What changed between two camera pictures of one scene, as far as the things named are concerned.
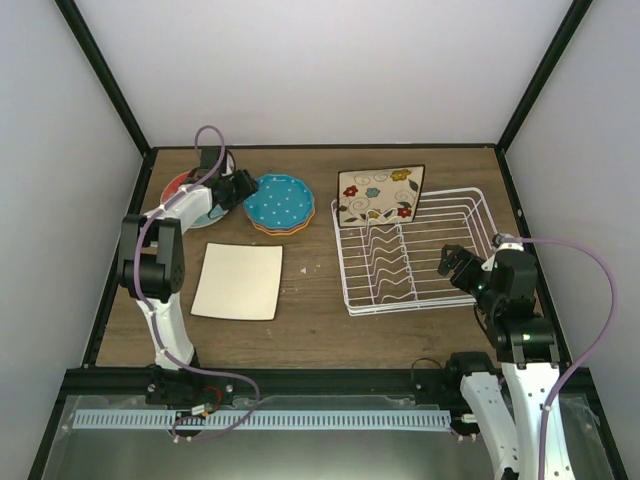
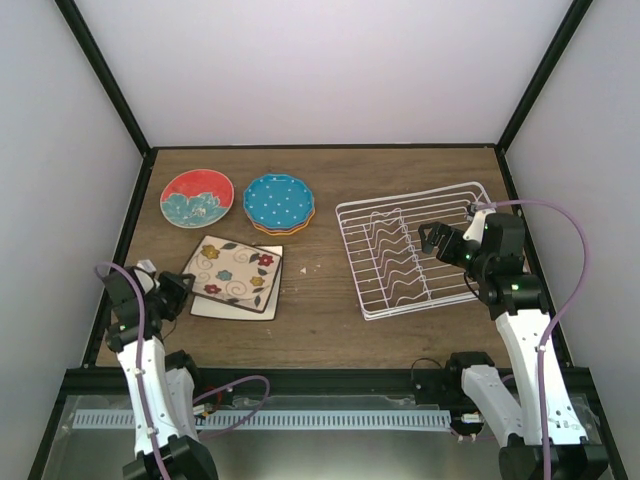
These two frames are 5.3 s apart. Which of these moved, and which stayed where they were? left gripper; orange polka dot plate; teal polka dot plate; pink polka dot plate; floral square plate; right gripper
Moved: left gripper; floral square plate; right gripper
Stayed: orange polka dot plate; teal polka dot plate; pink polka dot plate
